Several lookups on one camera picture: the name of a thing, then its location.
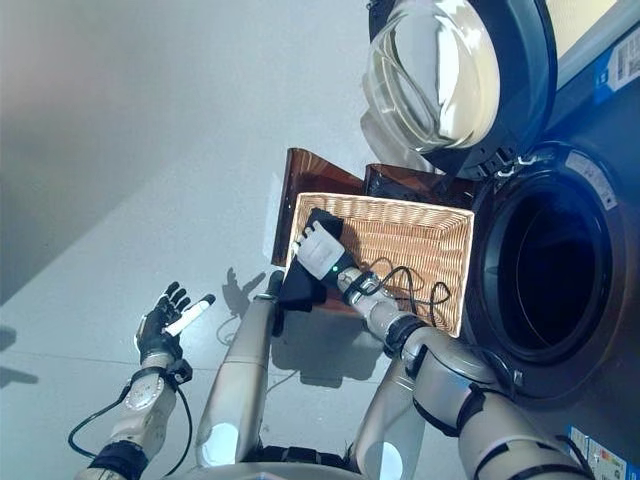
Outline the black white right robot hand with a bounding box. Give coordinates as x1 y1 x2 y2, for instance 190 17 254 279
292 222 359 291

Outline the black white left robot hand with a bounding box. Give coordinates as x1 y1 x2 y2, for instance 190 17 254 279
135 281 217 365

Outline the long black cloth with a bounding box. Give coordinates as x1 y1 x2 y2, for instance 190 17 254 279
278 207 345 315

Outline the grey front-load washing machine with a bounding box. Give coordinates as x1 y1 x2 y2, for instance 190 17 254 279
459 0 640 480

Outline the glossy brown wooden stool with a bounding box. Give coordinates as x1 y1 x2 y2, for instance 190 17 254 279
271 147 476 269

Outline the rectangular wicker laundry basket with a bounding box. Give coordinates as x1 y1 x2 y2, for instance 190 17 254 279
288 192 475 340

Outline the grey robot torso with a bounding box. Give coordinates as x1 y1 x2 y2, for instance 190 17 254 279
164 459 366 480

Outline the silver right robot leg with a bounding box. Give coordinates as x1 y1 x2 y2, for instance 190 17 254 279
349 349 427 480

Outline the round glass washer door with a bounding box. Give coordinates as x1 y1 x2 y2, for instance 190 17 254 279
359 0 560 180

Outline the colourful energy label sticker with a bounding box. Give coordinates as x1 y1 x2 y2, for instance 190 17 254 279
563 424 627 480

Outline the blue white QR sticker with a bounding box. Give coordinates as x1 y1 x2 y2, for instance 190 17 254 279
592 33 640 105

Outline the thin grey floor cable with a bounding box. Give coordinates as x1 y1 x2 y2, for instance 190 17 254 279
216 312 297 397

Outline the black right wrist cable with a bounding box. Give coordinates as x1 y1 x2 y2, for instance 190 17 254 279
357 257 452 330

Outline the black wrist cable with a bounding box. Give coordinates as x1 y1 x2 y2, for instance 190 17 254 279
357 257 452 330
68 382 194 477

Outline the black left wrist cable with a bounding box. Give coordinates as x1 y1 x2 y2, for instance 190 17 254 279
68 382 194 477

